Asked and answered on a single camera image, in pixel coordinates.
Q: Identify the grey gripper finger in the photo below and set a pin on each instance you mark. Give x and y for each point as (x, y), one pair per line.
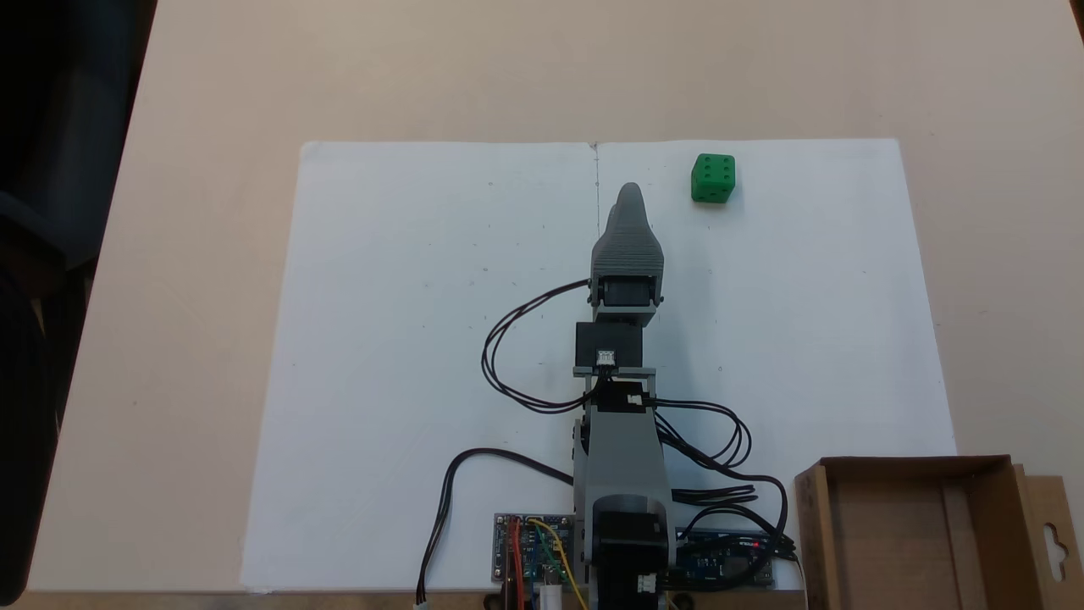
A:
(610, 219)

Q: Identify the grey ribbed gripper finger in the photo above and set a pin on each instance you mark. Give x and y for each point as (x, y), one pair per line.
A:
(628, 241)

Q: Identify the green die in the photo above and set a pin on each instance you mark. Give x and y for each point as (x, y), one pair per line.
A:
(713, 180)

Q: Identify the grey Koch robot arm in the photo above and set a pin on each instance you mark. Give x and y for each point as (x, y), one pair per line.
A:
(622, 457)

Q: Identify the white paper sheet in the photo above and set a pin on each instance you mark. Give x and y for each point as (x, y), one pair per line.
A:
(406, 296)

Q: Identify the blue circuit board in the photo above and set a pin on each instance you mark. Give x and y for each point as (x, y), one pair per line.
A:
(720, 563)

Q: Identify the brown cardboard box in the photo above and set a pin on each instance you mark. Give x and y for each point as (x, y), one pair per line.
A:
(889, 542)

